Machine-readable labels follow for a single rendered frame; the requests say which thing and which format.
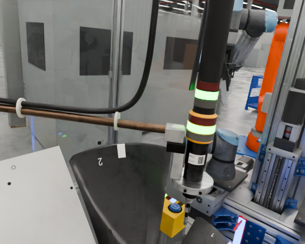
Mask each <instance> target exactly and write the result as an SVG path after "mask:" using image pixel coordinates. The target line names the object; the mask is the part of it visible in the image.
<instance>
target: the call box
mask: <svg viewBox="0 0 305 244"><path fill-rule="evenodd" d="M167 196H168V195H167ZM171 199H172V197H171ZM171 199H170V200H171ZM170 200H168V199H166V196H165V201H164V207H163V213H162V219H161V225H160V230H161V231H162V232H163V233H165V234H166V235H167V236H169V237H170V238H172V237H174V236H175V235H176V234H177V233H178V232H180V231H181V230H182V229H183V228H184V227H186V226H185V225H183V220H184V214H185V211H184V207H185V205H183V206H181V209H180V211H178V212H174V211H172V210H171V209H170V205H171V204H173V202H171V201H170ZM174 203H179V201H177V200H176V202H174Z"/></svg>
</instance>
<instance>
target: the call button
mask: <svg viewBox="0 0 305 244"><path fill-rule="evenodd" d="M170 209H171V210H172V211H174V212H178V211H180V209H181V207H180V205H179V204H177V203H173V204H171V205H170Z"/></svg>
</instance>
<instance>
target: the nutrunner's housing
mask: <svg viewBox="0 0 305 244"><path fill-rule="evenodd" d="M209 145H210V144H198V143H194V142H191V141H189V140H188V141H187V147H186V154H185V160H184V164H185V166H184V173H183V177H184V178H185V179H186V180H187V181H189V182H193V183H198V182H201V181H202V177H203V172H204V168H205V166H206V161H207V155H208V150H209ZM183 196H184V197H186V198H188V199H195V198H196V197H197V196H195V195H189V194H186V193H183Z"/></svg>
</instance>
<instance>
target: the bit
mask: <svg viewBox="0 0 305 244"><path fill-rule="evenodd" d="M190 209H191V206H190V204H188V203H186V205H185V207H184V211H185V214H184V220H183V225H185V226H186V225H187V220H188V214H189V212H190Z"/></svg>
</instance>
